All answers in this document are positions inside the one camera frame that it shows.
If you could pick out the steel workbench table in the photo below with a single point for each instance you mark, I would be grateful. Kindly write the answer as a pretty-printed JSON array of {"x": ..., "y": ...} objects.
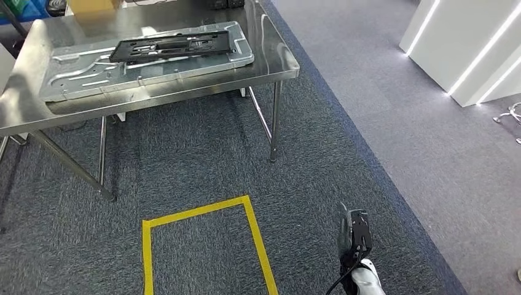
[{"x": 268, "y": 49}]

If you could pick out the white lit display platform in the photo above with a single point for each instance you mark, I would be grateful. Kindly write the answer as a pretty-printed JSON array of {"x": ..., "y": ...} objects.
[{"x": 447, "y": 49}]

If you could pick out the steel fixture tray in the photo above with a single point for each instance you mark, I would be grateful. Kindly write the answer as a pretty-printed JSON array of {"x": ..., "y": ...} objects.
[{"x": 81, "y": 77}]

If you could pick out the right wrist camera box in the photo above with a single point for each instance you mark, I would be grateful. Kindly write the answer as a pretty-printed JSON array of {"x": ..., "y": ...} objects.
[{"x": 361, "y": 228}]

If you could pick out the black plastic plate bracket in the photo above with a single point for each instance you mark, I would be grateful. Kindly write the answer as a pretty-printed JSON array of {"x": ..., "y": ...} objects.
[{"x": 171, "y": 47}]

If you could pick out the chair base with casters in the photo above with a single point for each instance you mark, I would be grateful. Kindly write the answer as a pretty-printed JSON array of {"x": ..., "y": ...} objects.
[{"x": 502, "y": 117}]

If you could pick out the brown cardboard box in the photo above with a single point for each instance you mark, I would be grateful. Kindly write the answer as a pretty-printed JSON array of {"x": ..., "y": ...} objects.
[{"x": 93, "y": 5}]

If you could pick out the blue bin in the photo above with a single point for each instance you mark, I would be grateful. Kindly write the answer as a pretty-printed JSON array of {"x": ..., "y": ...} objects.
[{"x": 36, "y": 10}]

